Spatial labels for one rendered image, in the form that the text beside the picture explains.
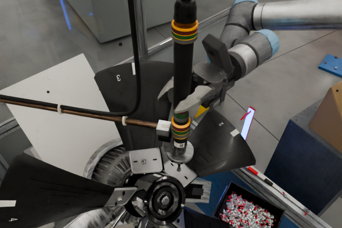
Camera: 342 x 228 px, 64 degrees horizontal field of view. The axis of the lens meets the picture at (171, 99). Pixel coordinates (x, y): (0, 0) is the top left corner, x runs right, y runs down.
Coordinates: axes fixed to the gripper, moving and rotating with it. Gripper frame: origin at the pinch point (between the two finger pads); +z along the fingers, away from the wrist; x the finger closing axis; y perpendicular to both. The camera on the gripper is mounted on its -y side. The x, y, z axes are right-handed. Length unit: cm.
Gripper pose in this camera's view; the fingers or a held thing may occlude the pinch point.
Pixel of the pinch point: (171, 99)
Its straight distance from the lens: 53.6
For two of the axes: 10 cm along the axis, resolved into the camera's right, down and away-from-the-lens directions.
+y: -0.1, 7.0, 7.1
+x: -6.8, -5.2, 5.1
